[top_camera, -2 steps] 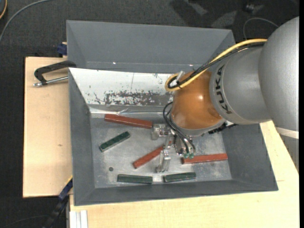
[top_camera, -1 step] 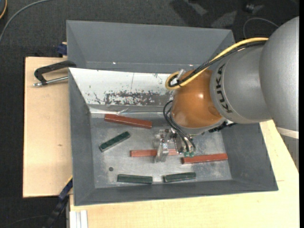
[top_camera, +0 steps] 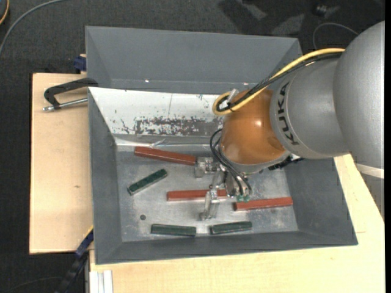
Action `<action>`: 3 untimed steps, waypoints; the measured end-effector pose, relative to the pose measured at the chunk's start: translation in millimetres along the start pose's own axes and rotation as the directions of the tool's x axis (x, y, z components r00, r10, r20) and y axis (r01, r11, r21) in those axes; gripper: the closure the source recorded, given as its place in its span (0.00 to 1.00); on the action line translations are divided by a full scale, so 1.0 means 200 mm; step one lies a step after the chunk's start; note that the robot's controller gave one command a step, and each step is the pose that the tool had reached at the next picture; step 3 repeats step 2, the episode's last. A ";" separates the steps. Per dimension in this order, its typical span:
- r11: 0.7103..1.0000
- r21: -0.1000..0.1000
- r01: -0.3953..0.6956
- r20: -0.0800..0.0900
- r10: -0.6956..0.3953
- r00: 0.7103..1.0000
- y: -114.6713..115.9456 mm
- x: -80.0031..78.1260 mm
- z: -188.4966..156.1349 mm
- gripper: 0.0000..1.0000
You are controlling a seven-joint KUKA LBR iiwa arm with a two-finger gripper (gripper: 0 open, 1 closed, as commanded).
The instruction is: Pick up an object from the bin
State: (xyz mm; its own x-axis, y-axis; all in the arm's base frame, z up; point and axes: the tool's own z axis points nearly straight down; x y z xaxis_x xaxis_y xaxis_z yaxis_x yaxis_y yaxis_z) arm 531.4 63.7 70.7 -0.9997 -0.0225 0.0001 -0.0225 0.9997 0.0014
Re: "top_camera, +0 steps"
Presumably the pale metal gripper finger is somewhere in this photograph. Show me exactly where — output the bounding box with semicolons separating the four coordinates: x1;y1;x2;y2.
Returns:
210;198;221;219
199;189;215;221

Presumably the red-brown flat block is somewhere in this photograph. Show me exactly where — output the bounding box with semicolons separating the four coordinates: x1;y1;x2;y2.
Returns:
134;145;197;167
166;188;228;203
233;197;294;212

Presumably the pale flat board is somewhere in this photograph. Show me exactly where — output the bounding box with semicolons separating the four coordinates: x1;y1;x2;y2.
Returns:
29;72;95;255

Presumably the dark green flat block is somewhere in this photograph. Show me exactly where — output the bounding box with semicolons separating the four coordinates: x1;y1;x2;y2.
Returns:
126;168;169;196
150;223;197;237
209;220;254;236

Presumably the grey metal bin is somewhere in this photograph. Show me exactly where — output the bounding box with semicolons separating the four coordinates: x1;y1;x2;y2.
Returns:
84;25;359;266

